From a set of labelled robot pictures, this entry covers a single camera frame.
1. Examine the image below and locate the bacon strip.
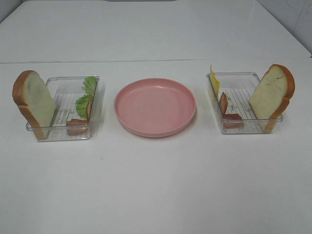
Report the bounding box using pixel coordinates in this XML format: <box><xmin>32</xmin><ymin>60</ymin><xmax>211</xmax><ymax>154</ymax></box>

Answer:
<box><xmin>219</xmin><ymin>92</ymin><xmax>244</xmax><ymax>129</ymax></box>
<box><xmin>66</xmin><ymin>94</ymin><xmax>93</xmax><ymax>137</ymax></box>

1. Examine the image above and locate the green lettuce leaf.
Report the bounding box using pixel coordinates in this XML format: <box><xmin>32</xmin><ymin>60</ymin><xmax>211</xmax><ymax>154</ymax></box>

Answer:
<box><xmin>76</xmin><ymin>76</ymin><xmax>98</xmax><ymax>120</ymax></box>

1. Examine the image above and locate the white bread slice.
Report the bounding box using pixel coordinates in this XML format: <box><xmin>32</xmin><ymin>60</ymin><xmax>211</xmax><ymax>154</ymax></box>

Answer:
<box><xmin>249</xmin><ymin>64</ymin><xmax>295</xmax><ymax>133</ymax></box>
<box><xmin>12</xmin><ymin>70</ymin><xmax>57</xmax><ymax>128</ymax></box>

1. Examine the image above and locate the pink round plate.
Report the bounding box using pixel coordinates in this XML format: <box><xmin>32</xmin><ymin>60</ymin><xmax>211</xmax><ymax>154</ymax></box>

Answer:
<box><xmin>114</xmin><ymin>78</ymin><xmax>196</xmax><ymax>138</ymax></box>

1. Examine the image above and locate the yellow cheese slice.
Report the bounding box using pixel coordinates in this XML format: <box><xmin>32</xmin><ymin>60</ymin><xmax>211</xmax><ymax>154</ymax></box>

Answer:
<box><xmin>210</xmin><ymin>65</ymin><xmax>220</xmax><ymax>100</ymax></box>

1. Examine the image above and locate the right clear plastic tray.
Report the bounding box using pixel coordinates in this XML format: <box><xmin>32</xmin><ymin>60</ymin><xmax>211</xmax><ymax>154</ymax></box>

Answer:
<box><xmin>207</xmin><ymin>72</ymin><xmax>283</xmax><ymax>134</ymax></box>

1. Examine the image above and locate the clear plastic tray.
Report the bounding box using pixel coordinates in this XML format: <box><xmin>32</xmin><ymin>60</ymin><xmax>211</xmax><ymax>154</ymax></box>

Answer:
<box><xmin>26</xmin><ymin>76</ymin><xmax>99</xmax><ymax>141</ymax></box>
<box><xmin>207</xmin><ymin>72</ymin><xmax>283</xmax><ymax>134</ymax></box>

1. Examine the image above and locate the left clear plastic tray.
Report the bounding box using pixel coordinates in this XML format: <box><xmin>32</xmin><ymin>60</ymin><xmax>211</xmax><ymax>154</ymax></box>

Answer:
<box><xmin>26</xmin><ymin>76</ymin><xmax>99</xmax><ymax>141</ymax></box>

